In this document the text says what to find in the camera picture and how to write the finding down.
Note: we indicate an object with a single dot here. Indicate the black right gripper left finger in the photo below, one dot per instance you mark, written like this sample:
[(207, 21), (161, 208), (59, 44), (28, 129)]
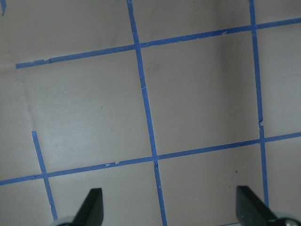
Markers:
[(91, 212)]

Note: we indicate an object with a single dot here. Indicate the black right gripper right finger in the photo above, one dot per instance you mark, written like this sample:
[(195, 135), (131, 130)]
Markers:
[(251, 211)]

